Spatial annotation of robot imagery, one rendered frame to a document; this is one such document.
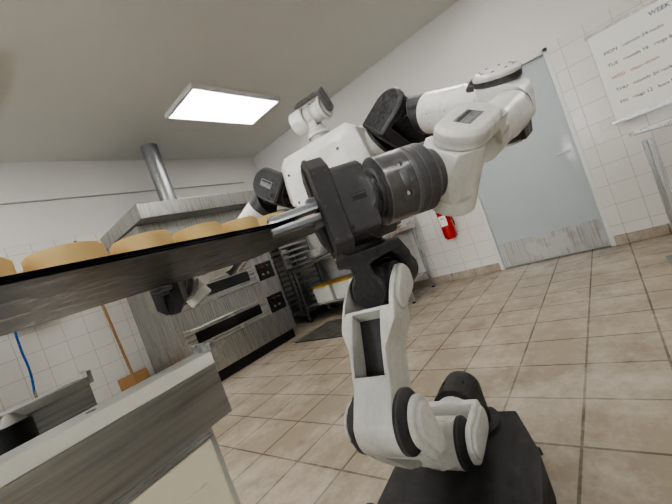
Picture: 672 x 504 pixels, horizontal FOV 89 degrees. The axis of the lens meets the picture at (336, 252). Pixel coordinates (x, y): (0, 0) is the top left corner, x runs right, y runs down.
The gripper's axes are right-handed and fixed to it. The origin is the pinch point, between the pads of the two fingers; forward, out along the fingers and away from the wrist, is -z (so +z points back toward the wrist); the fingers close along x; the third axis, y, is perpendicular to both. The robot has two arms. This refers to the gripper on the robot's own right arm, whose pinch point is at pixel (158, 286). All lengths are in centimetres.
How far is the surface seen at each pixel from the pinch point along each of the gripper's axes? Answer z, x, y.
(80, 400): -19.9, -12.3, -8.7
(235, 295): 352, -18, -19
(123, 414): -45.3, -10.8, 7.0
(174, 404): -42.7, -12.2, 9.5
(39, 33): 184, 200, -64
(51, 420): -22.3, -13.0, -11.1
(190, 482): -44.3, -17.9, 9.2
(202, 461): -43.3, -17.2, 10.2
